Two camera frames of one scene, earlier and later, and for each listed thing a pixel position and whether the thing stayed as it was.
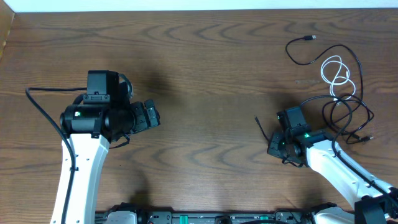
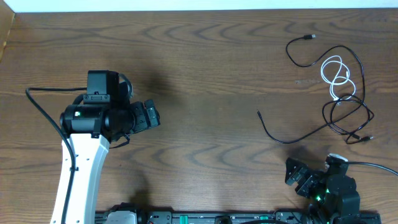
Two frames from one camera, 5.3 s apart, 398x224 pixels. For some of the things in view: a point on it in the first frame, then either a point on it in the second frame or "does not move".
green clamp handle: (183, 219) does not move
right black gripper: (273, 147) → (311, 180)
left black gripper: (143, 121) does not move
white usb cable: (334, 71) does not move
